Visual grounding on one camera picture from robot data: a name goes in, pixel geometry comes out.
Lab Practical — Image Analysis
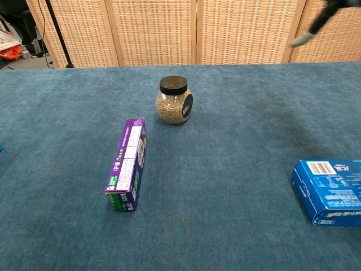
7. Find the black office chair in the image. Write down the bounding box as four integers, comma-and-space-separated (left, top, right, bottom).
0, 0, 54, 65

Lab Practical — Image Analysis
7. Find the purple rectangular carton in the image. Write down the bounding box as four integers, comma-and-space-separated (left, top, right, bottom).
104, 117, 148, 212

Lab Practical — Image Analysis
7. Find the wooden woven folding screen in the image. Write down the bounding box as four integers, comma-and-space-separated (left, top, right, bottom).
25, 0, 361, 68

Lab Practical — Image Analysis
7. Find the blue Oreo cookie box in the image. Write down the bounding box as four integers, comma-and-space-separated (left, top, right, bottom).
291, 159, 361, 226

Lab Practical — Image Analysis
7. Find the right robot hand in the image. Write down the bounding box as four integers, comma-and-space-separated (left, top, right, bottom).
289, 0, 361, 47

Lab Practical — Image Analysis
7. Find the small black-lidded seed jar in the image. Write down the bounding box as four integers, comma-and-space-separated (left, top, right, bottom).
155, 75, 194, 125

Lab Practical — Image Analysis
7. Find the orange plastic bag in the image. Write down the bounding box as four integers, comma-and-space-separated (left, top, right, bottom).
0, 46, 22, 60

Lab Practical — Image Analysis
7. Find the blue table mat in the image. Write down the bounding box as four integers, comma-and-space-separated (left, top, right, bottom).
0, 61, 361, 271

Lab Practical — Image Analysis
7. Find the black tripod stand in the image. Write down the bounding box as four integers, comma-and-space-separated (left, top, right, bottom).
45, 0, 74, 69

